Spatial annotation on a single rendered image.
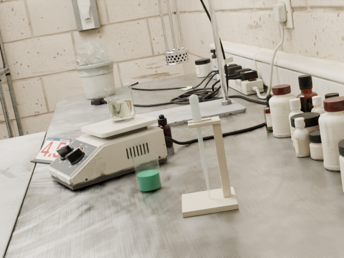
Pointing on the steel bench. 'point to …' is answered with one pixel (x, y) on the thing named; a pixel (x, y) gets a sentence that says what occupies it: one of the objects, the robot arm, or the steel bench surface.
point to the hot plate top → (143, 121)
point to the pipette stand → (188, 201)
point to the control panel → (61, 165)
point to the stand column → (218, 54)
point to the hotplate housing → (112, 156)
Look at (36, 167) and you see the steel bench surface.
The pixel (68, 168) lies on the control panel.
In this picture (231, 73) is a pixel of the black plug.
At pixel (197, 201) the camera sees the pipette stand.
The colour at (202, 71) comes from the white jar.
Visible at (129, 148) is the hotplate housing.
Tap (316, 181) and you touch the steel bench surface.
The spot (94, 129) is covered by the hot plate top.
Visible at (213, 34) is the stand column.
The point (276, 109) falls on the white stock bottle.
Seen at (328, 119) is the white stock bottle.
